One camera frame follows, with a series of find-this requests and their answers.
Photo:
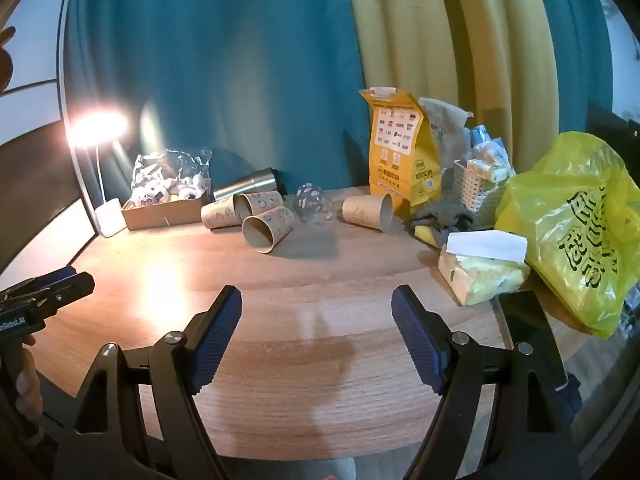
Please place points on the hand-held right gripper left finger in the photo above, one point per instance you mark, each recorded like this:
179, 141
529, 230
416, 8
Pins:
216, 340

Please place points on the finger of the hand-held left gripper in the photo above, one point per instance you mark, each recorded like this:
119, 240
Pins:
52, 276
65, 291

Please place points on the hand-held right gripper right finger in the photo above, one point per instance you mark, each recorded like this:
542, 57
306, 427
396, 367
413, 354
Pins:
418, 340

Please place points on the brown paper cup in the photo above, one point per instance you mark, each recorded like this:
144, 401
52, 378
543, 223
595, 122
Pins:
365, 210
260, 203
267, 227
219, 212

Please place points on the person's left hand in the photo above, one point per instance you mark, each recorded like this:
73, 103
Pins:
31, 385

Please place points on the white desk lamp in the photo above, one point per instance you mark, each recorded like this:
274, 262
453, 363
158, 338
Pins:
111, 217

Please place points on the yellow tissue pack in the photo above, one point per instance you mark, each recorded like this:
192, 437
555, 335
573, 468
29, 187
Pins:
480, 275

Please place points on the yellow sponge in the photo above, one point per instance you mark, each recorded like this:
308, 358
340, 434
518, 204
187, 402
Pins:
425, 233

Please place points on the black phone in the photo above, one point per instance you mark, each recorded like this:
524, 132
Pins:
525, 317

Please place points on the shallow cardboard box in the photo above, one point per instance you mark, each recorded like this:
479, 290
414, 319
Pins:
160, 212

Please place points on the grey cloth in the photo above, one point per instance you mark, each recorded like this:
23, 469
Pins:
442, 217

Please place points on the clear bag of white toys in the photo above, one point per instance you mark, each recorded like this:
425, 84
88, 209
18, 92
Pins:
165, 180

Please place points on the white woven basket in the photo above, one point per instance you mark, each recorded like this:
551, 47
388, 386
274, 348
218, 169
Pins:
477, 197

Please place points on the stainless steel tumbler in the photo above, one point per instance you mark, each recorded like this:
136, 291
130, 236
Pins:
250, 183

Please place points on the yellow paper bag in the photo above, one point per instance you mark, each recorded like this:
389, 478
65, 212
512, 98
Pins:
397, 160

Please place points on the yellow plastic shopping bag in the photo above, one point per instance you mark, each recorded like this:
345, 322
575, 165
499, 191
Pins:
570, 240

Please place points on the small packets in basket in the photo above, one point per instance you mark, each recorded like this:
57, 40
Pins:
487, 160

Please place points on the white plastic bag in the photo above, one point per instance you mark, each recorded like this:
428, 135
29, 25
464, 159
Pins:
445, 125

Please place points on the teal curtain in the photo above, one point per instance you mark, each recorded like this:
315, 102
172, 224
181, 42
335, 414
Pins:
210, 75

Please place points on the yellow curtain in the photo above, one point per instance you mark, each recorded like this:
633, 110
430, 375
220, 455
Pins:
450, 35

